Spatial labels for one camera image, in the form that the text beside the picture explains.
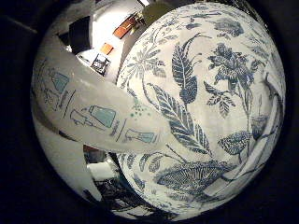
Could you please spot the orange box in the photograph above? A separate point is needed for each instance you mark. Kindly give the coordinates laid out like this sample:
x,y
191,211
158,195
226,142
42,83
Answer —
x,y
107,48

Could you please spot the yellow-green chair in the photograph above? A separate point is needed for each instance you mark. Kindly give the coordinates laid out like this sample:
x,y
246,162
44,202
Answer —
x,y
155,12

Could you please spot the blue floral tablecloth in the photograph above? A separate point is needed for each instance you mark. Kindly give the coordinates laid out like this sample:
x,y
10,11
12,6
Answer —
x,y
187,77

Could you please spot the brown wooden board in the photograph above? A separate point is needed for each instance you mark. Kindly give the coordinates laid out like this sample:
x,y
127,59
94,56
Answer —
x,y
124,27

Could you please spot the black monitor panel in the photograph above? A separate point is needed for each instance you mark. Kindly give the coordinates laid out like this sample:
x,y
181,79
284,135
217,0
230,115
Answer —
x,y
79,34

